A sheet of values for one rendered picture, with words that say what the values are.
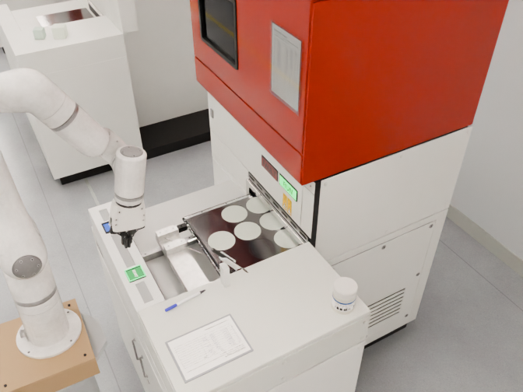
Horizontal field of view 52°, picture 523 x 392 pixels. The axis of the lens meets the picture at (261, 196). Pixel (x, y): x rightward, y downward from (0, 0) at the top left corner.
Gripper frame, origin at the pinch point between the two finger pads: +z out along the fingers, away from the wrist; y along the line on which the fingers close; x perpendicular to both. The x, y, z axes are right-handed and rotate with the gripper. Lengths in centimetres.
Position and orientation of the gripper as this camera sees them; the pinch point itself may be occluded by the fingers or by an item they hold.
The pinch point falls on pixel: (126, 239)
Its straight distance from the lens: 168.7
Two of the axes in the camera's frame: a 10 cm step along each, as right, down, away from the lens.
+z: -1.8, 8.2, 5.5
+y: -8.5, 1.5, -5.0
